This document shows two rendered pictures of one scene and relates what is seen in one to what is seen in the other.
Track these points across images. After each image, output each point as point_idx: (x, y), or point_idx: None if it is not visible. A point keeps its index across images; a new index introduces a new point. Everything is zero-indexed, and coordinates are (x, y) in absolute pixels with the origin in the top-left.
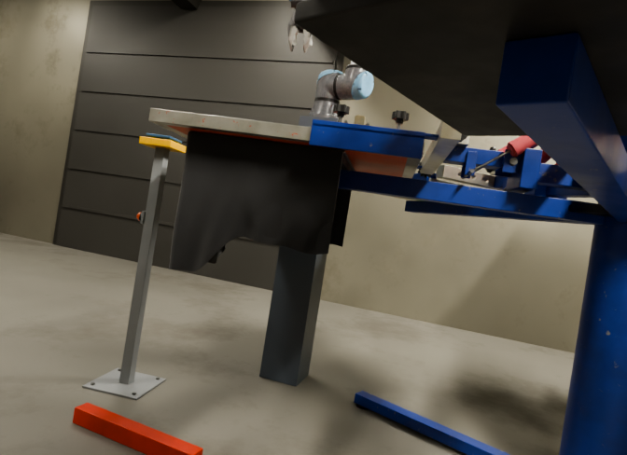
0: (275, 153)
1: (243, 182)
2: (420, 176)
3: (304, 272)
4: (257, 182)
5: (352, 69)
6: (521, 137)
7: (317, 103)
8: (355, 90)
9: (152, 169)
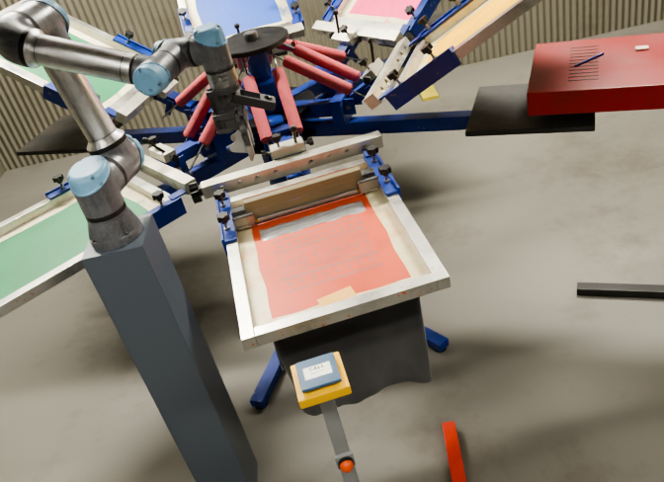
0: None
1: None
2: (171, 206)
3: (219, 382)
4: None
5: (126, 142)
6: (298, 120)
7: (125, 216)
8: (141, 166)
9: (337, 409)
